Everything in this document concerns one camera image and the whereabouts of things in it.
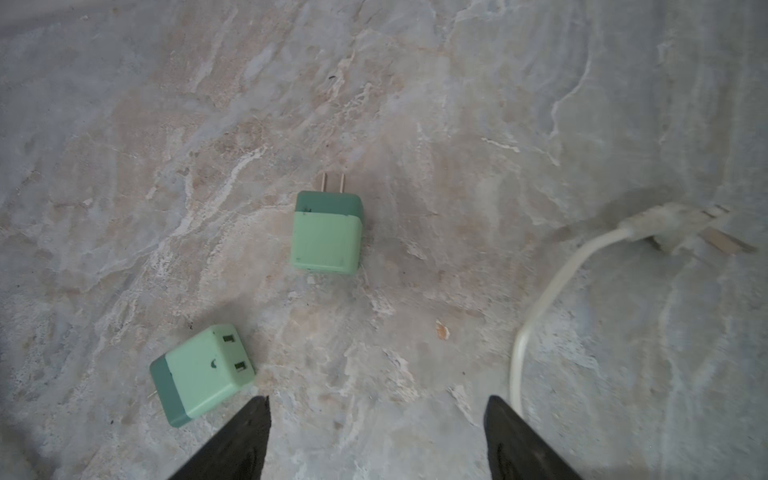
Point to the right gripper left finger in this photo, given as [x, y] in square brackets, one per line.
[238, 450]

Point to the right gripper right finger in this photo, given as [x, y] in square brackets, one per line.
[516, 451]

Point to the green plug adapter left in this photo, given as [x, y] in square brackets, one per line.
[196, 376]

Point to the light green plug adapter far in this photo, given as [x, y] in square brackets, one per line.
[327, 230]

